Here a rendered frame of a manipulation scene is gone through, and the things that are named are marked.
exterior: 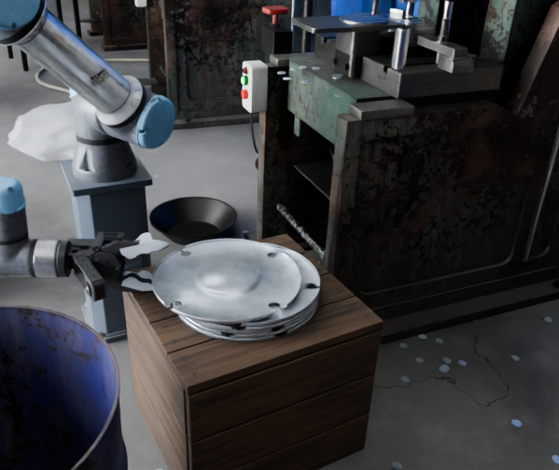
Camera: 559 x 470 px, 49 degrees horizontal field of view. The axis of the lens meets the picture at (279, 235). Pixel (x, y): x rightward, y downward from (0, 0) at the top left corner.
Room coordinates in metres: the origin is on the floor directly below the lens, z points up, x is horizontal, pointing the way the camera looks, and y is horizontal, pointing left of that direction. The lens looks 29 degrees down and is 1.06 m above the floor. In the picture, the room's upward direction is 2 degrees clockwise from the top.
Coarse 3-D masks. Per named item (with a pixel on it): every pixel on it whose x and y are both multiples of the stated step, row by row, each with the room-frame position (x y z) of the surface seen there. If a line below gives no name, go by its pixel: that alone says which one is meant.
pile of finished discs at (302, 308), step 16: (272, 256) 1.10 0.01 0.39; (304, 272) 1.05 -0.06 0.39; (304, 288) 0.99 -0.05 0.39; (176, 304) 0.96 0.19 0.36; (272, 304) 0.93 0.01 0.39; (304, 304) 0.94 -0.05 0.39; (192, 320) 0.90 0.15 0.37; (256, 320) 0.88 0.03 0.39; (272, 320) 0.89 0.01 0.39; (288, 320) 0.89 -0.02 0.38; (304, 320) 0.92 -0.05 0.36; (224, 336) 0.88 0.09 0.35; (240, 336) 0.87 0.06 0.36; (256, 336) 0.87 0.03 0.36; (272, 336) 0.88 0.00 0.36
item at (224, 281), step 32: (192, 256) 1.08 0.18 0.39; (224, 256) 1.08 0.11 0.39; (256, 256) 1.09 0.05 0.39; (288, 256) 1.08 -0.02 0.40; (160, 288) 0.96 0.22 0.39; (192, 288) 0.96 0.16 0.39; (224, 288) 0.96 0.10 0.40; (256, 288) 0.97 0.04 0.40; (288, 288) 0.98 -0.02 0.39; (224, 320) 0.87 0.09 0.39
